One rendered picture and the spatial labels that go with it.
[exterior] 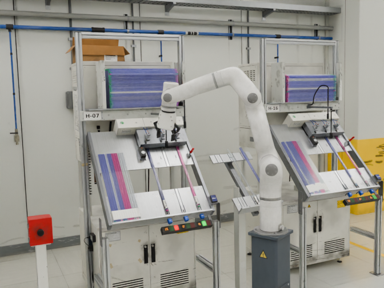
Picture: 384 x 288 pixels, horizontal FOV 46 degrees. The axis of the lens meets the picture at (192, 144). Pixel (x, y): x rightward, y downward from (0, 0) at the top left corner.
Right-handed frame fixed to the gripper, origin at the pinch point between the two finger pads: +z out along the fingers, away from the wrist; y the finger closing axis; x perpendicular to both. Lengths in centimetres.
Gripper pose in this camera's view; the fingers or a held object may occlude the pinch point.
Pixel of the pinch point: (165, 138)
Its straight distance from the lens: 258.5
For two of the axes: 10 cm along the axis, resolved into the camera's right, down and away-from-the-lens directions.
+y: 8.9, 2.1, -4.0
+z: -1.2, 9.6, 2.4
